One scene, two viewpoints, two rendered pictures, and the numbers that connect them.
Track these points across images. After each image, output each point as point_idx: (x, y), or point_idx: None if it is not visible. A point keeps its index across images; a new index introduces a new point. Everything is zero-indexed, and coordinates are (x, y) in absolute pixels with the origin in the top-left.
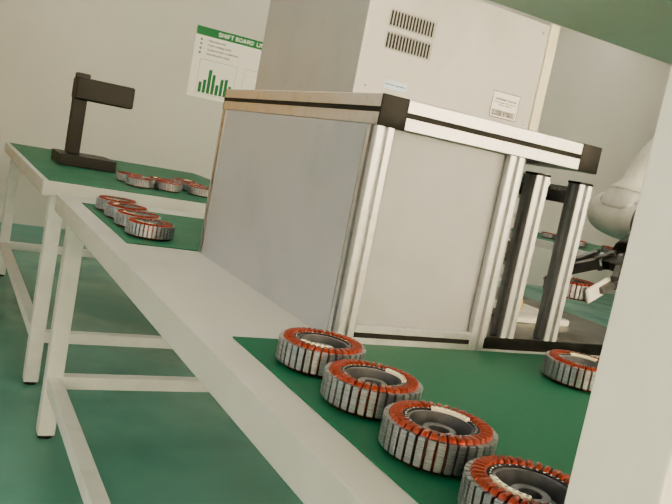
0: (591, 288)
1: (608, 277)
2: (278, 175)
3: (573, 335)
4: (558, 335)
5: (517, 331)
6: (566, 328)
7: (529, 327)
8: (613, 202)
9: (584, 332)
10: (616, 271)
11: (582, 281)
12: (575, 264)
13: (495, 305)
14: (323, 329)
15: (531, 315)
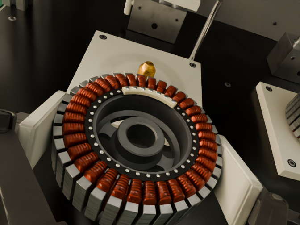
0: (51, 96)
1: (23, 123)
2: None
3: (10, 60)
4: (21, 35)
5: (54, 3)
6: (47, 95)
7: (66, 33)
8: None
9: (14, 108)
10: (12, 170)
11: (143, 178)
12: (258, 210)
13: (153, 58)
14: None
15: (98, 60)
